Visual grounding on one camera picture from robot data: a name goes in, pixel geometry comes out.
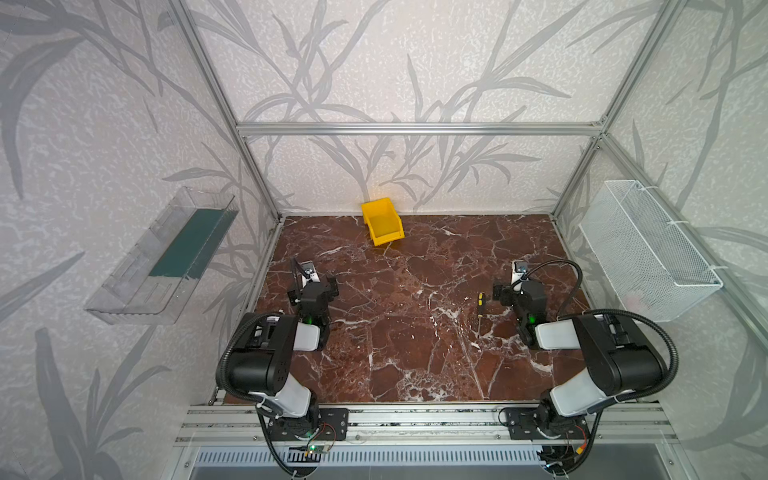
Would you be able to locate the yellow black screwdriver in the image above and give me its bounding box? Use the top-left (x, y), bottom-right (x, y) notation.
top-left (476, 292), bottom-right (486, 334)

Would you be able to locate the yellow plastic bin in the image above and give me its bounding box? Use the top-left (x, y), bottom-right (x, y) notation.
top-left (361, 198), bottom-right (405, 246)

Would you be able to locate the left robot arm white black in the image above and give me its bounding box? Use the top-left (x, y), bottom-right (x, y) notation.
top-left (215, 276), bottom-right (339, 439)

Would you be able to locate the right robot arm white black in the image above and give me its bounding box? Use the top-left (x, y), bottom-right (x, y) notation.
top-left (492, 278), bottom-right (679, 440)

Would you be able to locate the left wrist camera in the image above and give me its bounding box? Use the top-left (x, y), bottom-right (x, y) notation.
top-left (292, 257), bottom-right (320, 289)

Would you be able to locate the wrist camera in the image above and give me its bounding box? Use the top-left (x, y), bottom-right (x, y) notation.
top-left (292, 257), bottom-right (320, 289)
top-left (510, 260), bottom-right (529, 284)

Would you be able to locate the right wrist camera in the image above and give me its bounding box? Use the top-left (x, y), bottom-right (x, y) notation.
top-left (510, 260), bottom-right (529, 284)

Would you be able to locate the white wire mesh basket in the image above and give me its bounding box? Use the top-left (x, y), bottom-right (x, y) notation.
top-left (580, 180), bottom-right (723, 323)

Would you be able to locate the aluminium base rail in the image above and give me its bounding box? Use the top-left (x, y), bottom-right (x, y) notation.
top-left (174, 402), bottom-right (679, 447)

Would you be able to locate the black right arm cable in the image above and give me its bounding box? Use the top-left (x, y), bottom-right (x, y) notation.
top-left (521, 257), bottom-right (680, 475)

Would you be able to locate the clear plastic wall tray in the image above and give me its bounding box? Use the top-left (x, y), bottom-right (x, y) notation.
top-left (85, 187), bottom-right (239, 325)

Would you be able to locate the aluminium frame cage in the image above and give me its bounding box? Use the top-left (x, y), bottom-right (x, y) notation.
top-left (167, 0), bottom-right (768, 349)

